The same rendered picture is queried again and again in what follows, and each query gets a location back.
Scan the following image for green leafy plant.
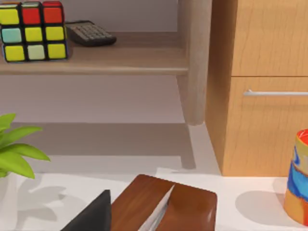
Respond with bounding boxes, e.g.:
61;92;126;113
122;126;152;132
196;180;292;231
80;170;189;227
0;113;51;180

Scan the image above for wooden cupboard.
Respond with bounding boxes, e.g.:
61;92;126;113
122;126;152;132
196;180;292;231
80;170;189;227
205;0;308;178

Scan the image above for wooden drawer front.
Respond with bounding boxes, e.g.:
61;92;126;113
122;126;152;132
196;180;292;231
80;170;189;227
222;76;308;178

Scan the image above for long metal handle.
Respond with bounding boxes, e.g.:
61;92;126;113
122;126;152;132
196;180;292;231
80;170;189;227
243;89;308;98

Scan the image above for orange and blue cup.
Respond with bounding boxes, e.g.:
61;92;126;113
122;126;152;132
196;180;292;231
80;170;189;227
283;128;308;227

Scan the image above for colourful puzzle cube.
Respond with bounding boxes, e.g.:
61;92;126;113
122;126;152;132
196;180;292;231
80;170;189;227
0;0;70;64

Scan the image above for pale wooden open shelf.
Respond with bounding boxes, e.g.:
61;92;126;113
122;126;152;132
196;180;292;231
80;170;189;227
0;0;212;127

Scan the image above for brown wooden tissue box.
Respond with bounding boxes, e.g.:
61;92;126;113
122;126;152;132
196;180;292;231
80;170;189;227
111;174;218;231

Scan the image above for black calculator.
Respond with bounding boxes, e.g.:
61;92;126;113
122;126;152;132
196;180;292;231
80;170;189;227
64;20;117;48

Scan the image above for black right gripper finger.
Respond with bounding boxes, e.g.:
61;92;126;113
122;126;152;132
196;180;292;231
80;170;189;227
60;189;112;231

